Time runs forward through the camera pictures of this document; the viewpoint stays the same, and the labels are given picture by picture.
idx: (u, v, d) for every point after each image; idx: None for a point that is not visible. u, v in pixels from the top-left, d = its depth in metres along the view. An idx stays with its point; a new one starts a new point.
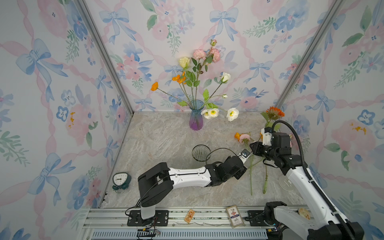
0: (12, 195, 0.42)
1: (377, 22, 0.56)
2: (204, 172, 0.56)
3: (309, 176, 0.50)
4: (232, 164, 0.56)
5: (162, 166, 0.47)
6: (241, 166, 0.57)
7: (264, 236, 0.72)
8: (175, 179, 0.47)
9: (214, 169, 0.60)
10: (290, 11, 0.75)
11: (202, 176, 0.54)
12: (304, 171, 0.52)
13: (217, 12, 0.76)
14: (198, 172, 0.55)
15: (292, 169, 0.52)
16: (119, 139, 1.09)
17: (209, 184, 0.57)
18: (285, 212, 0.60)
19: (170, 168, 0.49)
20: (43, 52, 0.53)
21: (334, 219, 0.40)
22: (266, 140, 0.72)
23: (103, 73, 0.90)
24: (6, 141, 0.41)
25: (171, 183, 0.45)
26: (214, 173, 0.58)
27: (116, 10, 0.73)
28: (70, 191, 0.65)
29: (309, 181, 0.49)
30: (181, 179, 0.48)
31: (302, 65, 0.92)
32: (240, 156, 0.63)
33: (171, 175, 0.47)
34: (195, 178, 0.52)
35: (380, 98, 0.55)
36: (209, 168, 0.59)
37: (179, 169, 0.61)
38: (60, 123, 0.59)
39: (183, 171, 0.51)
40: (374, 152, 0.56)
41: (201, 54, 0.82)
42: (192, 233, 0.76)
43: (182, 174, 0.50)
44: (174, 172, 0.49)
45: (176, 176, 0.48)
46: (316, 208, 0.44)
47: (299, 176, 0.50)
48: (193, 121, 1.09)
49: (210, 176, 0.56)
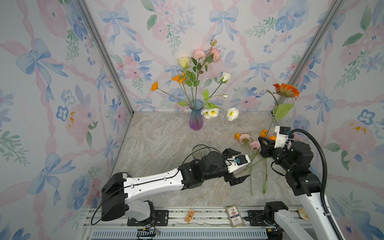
0: (12, 195, 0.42)
1: (377, 22, 0.56)
2: (174, 176, 0.49)
3: (325, 208, 0.45)
4: (208, 162, 0.47)
5: (117, 177, 0.43)
6: (218, 164, 0.47)
7: (264, 236, 0.72)
8: (130, 191, 0.42)
9: (191, 169, 0.52)
10: (290, 11, 0.75)
11: (170, 181, 0.47)
12: (321, 200, 0.46)
13: (217, 12, 0.76)
14: (165, 177, 0.48)
15: (308, 196, 0.46)
16: (119, 139, 1.09)
17: (184, 187, 0.50)
18: (286, 221, 0.60)
19: (126, 178, 0.44)
20: (43, 52, 0.53)
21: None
22: (280, 143, 0.61)
23: (103, 73, 0.90)
24: (6, 141, 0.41)
25: (121, 198, 0.40)
26: (188, 175, 0.50)
27: (116, 10, 0.73)
28: (70, 191, 0.65)
29: (325, 213, 0.44)
30: (139, 189, 0.43)
31: (302, 65, 0.92)
32: (231, 163, 0.56)
33: (126, 186, 0.42)
34: (160, 185, 0.46)
35: (380, 98, 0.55)
36: (182, 169, 0.51)
37: (138, 178, 0.45)
38: (60, 123, 0.60)
39: (144, 179, 0.46)
40: (374, 152, 0.56)
41: (201, 54, 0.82)
42: (192, 233, 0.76)
43: (141, 183, 0.44)
44: (131, 182, 0.44)
45: (132, 187, 0.43)
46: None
47: (313, 206, 0.45)
48: (193, 121, 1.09)
49: (182, 179, 0.49)
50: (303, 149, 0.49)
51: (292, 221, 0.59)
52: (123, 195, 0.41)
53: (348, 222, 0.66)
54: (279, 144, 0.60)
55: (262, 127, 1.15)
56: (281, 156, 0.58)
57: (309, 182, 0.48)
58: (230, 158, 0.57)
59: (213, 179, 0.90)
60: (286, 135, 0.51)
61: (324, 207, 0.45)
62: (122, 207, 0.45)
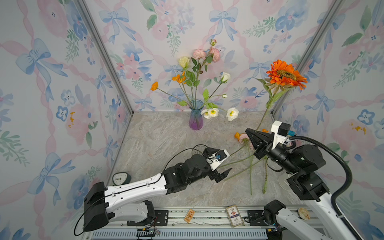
0: (12, 195, 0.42)
1: (377, 22, 0.56)
2: (157, 181, 0.49)
3: (338, 211, 0.43)
4: (191, 166, 0.48)
5: (98, 187, 0.43)
6: (201, 167, 0.48)
7: (264, 236, 0.72)
8: (111, 200, 0.42)
9: (175, 173, 0.53)
10: (290, 11, 0.75)
11: (153, 187, 0.48)
12: (332, 204, 0.43)
13: (217, 12, 0.76)
14: (148, 183, 0.48)
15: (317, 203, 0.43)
16: (119, 139, 1.09)
17: (169, 191, 0.51)
18: (291, 222, 0.59)
19: (107, 187, 0.44)
20: (43, 52, 0.53)
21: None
22: (276, 143, 0.50)
23: (103, 73, 0.90)
24: (6, 141, 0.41)
25: (102, 208, 0.40)
26: (172, 179, 0.51)
27: (116, 10, 0.73)
28: (70, 191, 0.65)
29: (338, 216, 0.42)
30: (120, 198, 0.43)
31: (302, 65, 0.92)
32: (213, 160, 0.59)
33: (107, 195, 0.42)
34: (143, 192, 0.46)
35: (380, 98, 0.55)
36: (166, 174, 0.52)
37: (121, 186, 0.45)
38: (60, 123, 0.59)
39: (127, 186, 0.46)
40: (374, 152, 0.56)
41: (201, 54, 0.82)
42: (192, 233, 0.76)
43: (123, 191, 0.44)
44: (112, 190, 0.44)
45: (113, 196, 0.43)
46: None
47: (326, 211, 0.43)
48: (193, 121, 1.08)
49: (165, 184, 0.49)
50: (317, 160, 0.41)
51: (296, 221, 0.59)
52: (102, 206, 0.40)
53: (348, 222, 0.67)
54: (277, 144, 0.50)
55: (262, 127, 1.15)
56: (282, 157, 0.49)
57: (315, 186, 0.45)
58: (212, 156, 0.59)
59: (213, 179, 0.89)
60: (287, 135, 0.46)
61: (336, 210, 0.43)
62: (105, 217, 0.43)
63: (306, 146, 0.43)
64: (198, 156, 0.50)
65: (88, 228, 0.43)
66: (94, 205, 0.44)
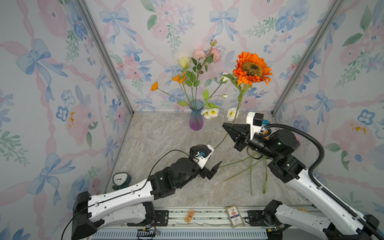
0: (12, 195, 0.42)
1: (377, 22, 0.56)
2: (142, 188, 0.48)
3: (317, 183, 0.45)
4: (177, 170, 0.46)
5: (82, 196, 0.43)
6: (186, 171, 0.46)
7: (264, 236, 0.72)
8: (94, 209, 0.42)
9: (162, 178, 0.51)
10: (290, 11, 0.75)
11: (137, 193, 0.47)
12: (310, 177, 0.46)
13: (217, 12, 0.76)
14: (133, 190, 0.47)
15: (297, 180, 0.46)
16: (119, 139, 1.09)
17: (156, 196, 0.50)
18: (289, 215, 0.59)
19: (92, 197, 0.44)
20: (43, 52, 0.53)
21: (358, 224, 0.39)
22: (253, 133, 0.51)
23: (103, 73, 0.90)
24: (6, 141, 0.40)
25: (83, 218, 0.40)
26: (159, 184, 0.49)
27: (116, 10, 0.73)
28: (70, 191, 0.65)
29: (319, 188, 0.44)
30: (103, 207, 0.43)
31: (302, 65, 0.92)
32: (198, 158, 0.57)
33: (90, 205, 0.42)
34: (127, 199, 0.45)
35: (380, 98, 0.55)
36: (152, 179, 0.50)
37: (105, 194, 0.45)
38: (60, 124, 0.59)
39: (110, 194, 0.45)
40: (374, 152, 0.56)
41: (201, 54, 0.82)
42: (192, 233, 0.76)
43: (106, 200, 0.44)
44: (96, 200, 0.43)
45: (96, 205, 0.43)
46: (337, 217, 0.41)
47: (307, 186, 0.45)
48: (193, 121, 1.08)
49: (151, 190, 0.48)
50: (292, 143, 0.43)
51: (293, 212, 0.59)
52: (85, 216, 0.40)
53: None
54: (254, 133, 0.51)
55: None
56: (261, 145, 0.50)
57: (291, 165, 0.48)
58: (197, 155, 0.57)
59: (213, 179, 0.89)
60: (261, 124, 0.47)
61: (315, 182, 0.45)
62: (90, 227, 0.43)
63: (281, 131, 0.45)
64: (184, 161, 0.48)
65: (75, 238, 0.44)
66: (77, 214, 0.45)
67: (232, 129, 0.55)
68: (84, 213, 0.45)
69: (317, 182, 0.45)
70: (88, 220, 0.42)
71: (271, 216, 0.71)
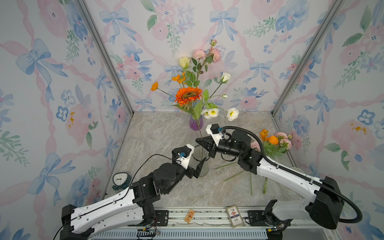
0: (12, 194, 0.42)
1: (377, 22, 0.56)
2: (125, 197, 0.47)
3: (274, 163, 0.53)
4: (159, 176, 0.44)
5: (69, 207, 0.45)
6: (170, 178, 0.46)
7: (264, 236, 0.72)
8: (76, 223, 0.42)
9: (145, 184, 0.50)
10: (290, 11, 0.75)
11: (120, 203, 0.46)
12: (267, 160, 0.55)
13: (217, 12, 0.76)
14: (115, 200, 0.46)
15: (259, 167, 0.54)
16: (119, 139, 1.09)
17: (141, 204, 0.50)
18: (282, 207, 0.61)
19: (75, 209, 0.45)
20: (43, 52, 0.53)
21: (315, 187, 0.44)
22: (217, 140, 0.62)
23: (103, 73, 0.90)
24: (5, 141, 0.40)
25: (66, 231, 0.41)
26: (143, 191, 0.48)
27: (116, 10, 0.73)
28: (70, 191, 0.65)
29: (277, 167, 0.51)
30: (86, 219, 0.43)
31: (302, 65, 0.92)
32: (179, 160, 0.56)
33: (73, 218, 0.43)
34: (110, 210, 0.45)
35: (380, 98, 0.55)
36: (136, 186, 0.49)
37: (88, 206, 0.45)
38: (60, 123, 0.59)
39: (94, 205, 0.45)
40: (374, 152, 0.56)
41: (201, 54, 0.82)
42: (192, 233, 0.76)
43: (89, 211, 0.44)
44: (78, 212, 0.44)
45: (79, 218, 0.43)
46: (299, 188, 0.46)
47: (267, 168, 0.52)
48: (193, 121, 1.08)
49: (133, 198, 0.47)
50: (244, 137, 0.55)
51: (284, 204, 0.61)
52: (67, 229, 0.41)
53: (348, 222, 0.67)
54: (218, 140, 0.62)
55: (262, 127, 1.15)
56: (227, 148, 0.62)
57: (254, 157, 0.57)
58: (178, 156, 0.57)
59: (213, 179, 0.89)
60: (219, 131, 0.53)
61: (274, 163, 0.53)
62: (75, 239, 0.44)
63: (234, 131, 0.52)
64: (167, 166, 0.47)
65: None
66: (62, 226, 0.47)
67: (201, 142, 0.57)
68: (68, 225, 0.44)
69: (274, 163, 0.53)
70: (71, 234, 0.42)
71: (272, 217, 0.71)
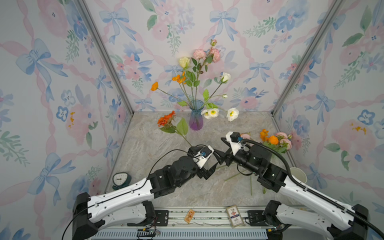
0: (12, 195, 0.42)
1: (377, 22, 0.56)
2: (142, 187, 0.48)
3: (301, 186, 0.49)
4: (179, 168, 0.46)
5: (82, 196, 0.43)
6: (189, 169, 0.48)
7: (264, 236, 0.72)
8: (94, 210, 0.41)
9: (162, 176, 0.51)
10: (290, 11, 0.75)
11: (137, 192, 0.46)
12: (294, 182, 0.50)
13: (217, 12, 0.76)
14: (132, 189, 0.47)
15: (284, 187, 0.50)
16: (119, 139, 1.09)
17: (156, 195, 0.50)
18: (291, 215, 0.59)
19: (91, 197, 0.43)
20: (43, 52, 0.53)
21: (348, 217, 0.41)
22: (236, 149, 0.60)
23: (103, 73, 0.90)
24: (5, 141, 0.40)
25: (84, 219, 0.40)
26: (159, 183, 0.49)
27: (116, 10, 0.73)
28: (70, 191, 0.65)
29: (305, 190, 0.48)
30: (104, 207, 0.43)
31: (302, 65, 0.92)
32: (199, 157, 0.58)
33: (90, 206, 0.42)
34: (127, 199, 0.45)
35: (380, 98, 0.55)
36: (152, 177, 0.50)
37: (104, 194, 0.45)
38: (60, 123, 0.59)
39: (110, 194, 0.45)
40: (374, 152, 0.56)
41: (201, 54, 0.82)
42: (192, 233, 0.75)
43: (106, 200, 0.44)
44: (95, 200, 0.43)
45: (96, 206, 0.42)
46: (328, 214, 0.44)
47: (295, 190, 0.48)
48: (193, 121, 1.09)
49: (150, 188, 0.48)
50: (264, 154, 0.50)
51: (295, 212, 0.59)
52: (85, 217, 0.40)
53: None
54: (236, 151, 0.60)
55: (262, 127, 1.15)
56: (244, 161, 0.59)
57: (276, 175, 0.52)
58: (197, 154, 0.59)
59: (213, 179, 0.89)
60: (238, 141, 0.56)
61: (300, 185, 0.49)
62: (92, 228, 0.43)
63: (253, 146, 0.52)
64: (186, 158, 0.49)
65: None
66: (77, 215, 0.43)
67: (215, 153, 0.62)
68: (84, 213, 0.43)
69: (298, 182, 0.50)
70: (89, 221, 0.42)
71: (272, 218, 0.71)
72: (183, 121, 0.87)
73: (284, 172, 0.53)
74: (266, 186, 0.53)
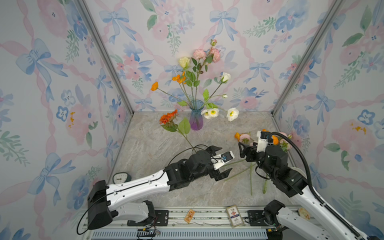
0: (12, 195, 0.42)
1: (377, 22, 0.56)
2: (159, 178, 0.48)
3: (319, 199, 0.47)
4: (196, 161, 0.47)
5: (100, 185, 0.42)
6: (207, 163, 0.47)
7: (264, 236, 0.72)
8: (113, 198, 0.41)
9: (177, 169, 0.51)
10: (290, 11, 0.75)
11: (155, 183, 0.47)
12: (313, 193, 0.48)
13: (217, 12, 0.76)
14: (150, 180, 0.47)
15: (300, 194, 0.48)
16: (119, 139, 1.09)
17: (172, 187, 0.50)
18: (292, 221, 0.59)
19: (109, 185, 0.43)
20: (43, 52, 0.53)
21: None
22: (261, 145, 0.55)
23: (103, 73, 0.90)
24: (6, 141, 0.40)
25: (104, 206, 0.40)
26: (175, 175, 0.50)
27: (116, 10, 0.73)
28: (70, 191, 0.65)
29: (323, 205, 0.46)
30: (122, 195, 0.42)
31: (302, 65, 0.92)
32: (218, 160, 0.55)
33: (109, 193, 0.42)
34: (145, 189, 0.45)
35: (380, 98, 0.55)
36: (168, 170, 0.50)
37: (122, 183, 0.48)
38: (60, 123, 0.60)
39: (128, 183, 0.45)
40: (374, 152, 0.56)
41: (201, 54, 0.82)
42: (192, 233, 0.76)
43: (125, 188, 0.44)
44: (114, 188, 0.43)
45: (115, 194, 0.42)
46: (339, 235, 0.42)
47: (310, 201, 0.47)
48: (193, 121, 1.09)
49: (167, 180, 0.48)
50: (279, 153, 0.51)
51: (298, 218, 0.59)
52: (105, 204, 0.40)
53: None
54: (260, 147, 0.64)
55: (262, 127, 1.15)
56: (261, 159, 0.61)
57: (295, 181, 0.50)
58: (217, 156, 0.58)
59: (213, 179, 0.89)
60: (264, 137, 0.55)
61: (318, 198, 0.47)
62: (109, 217, 0.44)
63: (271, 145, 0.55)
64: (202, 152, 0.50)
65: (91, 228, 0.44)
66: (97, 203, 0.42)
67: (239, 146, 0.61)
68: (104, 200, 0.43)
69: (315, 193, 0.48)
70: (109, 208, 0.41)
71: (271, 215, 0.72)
72: (186, 121, 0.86)
73: (305, 180, 0.51)
74: (282, 189, 0.51)
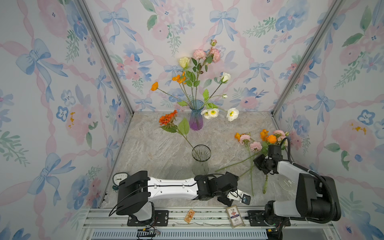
0: (12, 195, 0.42)
1: (377, 22, 0.56)
2: (191, 185, 0.51)
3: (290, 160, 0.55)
4: (225, 181, 0.52)
5: (142, 175, 0.44)
6: (234, 185, 0.53)
7: (264, 236, 0.72)
8: (152, 190, 0.43)
9: (206, 182, 0.55)
10: (290, 11, 0.75)
11: (187, 188, 0.50)
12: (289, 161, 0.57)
13: (217, 12, 0.76)
14: (184, 184, 0.50)
15: (280, 162, 0.65)
16: (119, 139, 1.09)
17: (197, 197, 0.52)
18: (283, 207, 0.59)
19: (150, 178, 0.45)
20: (43, 52, 0.52)
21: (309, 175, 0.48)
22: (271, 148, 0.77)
23: (103, 73, 0.90)
24: (5, 141, 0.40)
25: (140, 196, 0.40)
26: (203, 187, 0.53)
27: (116, 10, 0.73)
28: (70, 191, 0.65)
29: (291, 163, 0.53)
30: (160, 191, 0.45)
31: (302, 65, 0.92)
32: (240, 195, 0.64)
33: (150, 185, 0.44)
34: (178, 190, 0.48)
35: (380, 98, 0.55)
36: (198, 180, 0.54)
37: (160, 179, 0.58)
38: (60, 124, 0.59)
39: (166, 182, 0.47)
40: (374, 152, 0.56)
41: (201, 54, 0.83)
42: (192, 233, 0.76)
43: (162, 185, 0.46)
44: (154, 182, 0.45)
45: (155, 187, 0.44)
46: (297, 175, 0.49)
47: (285, 163, 0.63)
48: (193, 121, 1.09)
49: (197, 190, 0.51)
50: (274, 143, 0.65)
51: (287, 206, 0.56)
52: (142, 195, 0.41)
53: (348, 222, 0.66)
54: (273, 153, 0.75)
55: (262, 127, 1.15)
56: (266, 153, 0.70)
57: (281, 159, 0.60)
58: (240, 192, 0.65)
59: None
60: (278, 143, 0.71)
61: (289, 160, 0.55)
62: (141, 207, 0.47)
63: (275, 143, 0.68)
64: (234, 178, 0.55)
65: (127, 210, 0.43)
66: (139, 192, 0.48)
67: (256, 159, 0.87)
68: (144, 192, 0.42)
69: (289, 158, 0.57)
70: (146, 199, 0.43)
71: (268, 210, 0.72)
72: (185, 121, 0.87)
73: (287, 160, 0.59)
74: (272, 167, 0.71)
